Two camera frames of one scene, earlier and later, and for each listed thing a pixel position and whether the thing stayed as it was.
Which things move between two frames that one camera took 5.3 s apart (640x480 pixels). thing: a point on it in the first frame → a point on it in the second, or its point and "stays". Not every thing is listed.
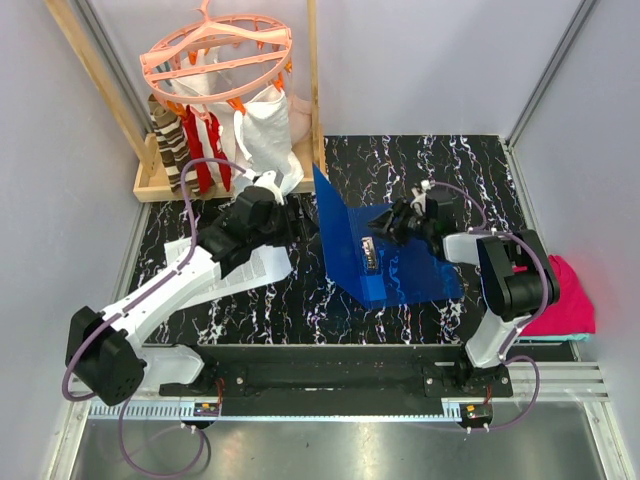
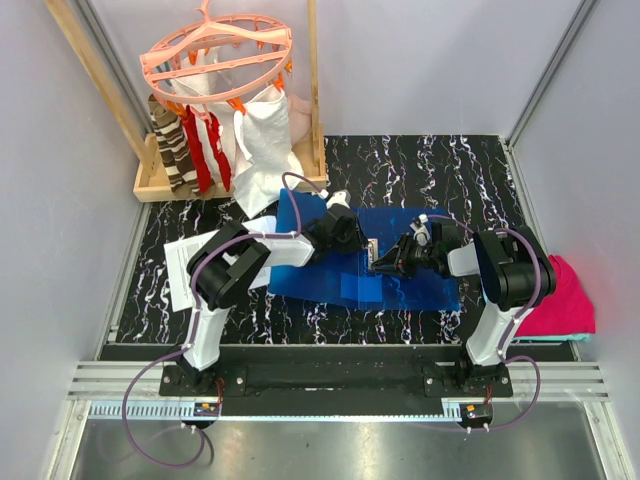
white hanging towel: (265, 134) stays
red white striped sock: (199, 153) stays
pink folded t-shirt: (572, 313) stays
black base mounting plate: (414, 379) stays
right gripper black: (383, 222) → (396, 261)
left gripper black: (301, 228) → (358, 241)
